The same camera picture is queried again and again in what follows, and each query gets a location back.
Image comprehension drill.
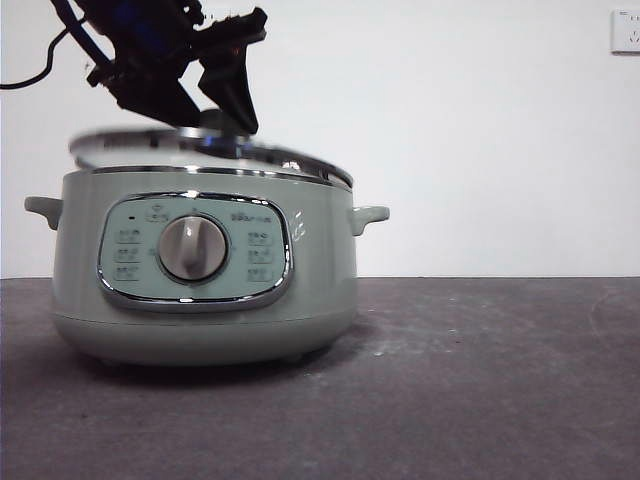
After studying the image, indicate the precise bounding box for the glass lid with green knob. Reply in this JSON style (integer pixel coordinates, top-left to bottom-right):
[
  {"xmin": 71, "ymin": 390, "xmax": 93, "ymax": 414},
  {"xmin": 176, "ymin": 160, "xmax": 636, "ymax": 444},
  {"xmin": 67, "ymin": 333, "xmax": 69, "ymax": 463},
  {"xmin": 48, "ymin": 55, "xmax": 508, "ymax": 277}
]
[{"xmin": 68, "ymin": 108, "xmax": 354, "ymax": 187}]

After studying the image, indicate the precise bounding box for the sage green electric cooking pot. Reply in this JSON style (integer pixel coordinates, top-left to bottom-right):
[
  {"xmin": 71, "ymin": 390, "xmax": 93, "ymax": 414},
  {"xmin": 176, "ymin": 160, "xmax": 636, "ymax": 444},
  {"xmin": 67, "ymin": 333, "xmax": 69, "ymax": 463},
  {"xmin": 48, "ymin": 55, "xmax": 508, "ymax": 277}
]
[{"xmin": 23, "ymin": 164, "xmax": 391, "ymax": 370}]

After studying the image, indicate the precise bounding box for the black cable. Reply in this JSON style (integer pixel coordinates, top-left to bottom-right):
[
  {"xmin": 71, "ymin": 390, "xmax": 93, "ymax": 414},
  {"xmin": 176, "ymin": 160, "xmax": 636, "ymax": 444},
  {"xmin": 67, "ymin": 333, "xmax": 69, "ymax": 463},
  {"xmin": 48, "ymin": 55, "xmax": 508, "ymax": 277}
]
[{"xmin": 0, "ymin": 27, "xmax": 70, "ymax": 92}]

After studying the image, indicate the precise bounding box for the white wall socket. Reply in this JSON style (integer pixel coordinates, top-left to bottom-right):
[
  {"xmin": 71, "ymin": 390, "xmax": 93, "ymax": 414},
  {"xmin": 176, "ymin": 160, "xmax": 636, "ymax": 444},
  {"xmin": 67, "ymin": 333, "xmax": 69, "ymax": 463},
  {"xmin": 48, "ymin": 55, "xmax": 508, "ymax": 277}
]
[{"xmin": 610, "ymin": 9, "xmax": 640, "ymax": 56}]

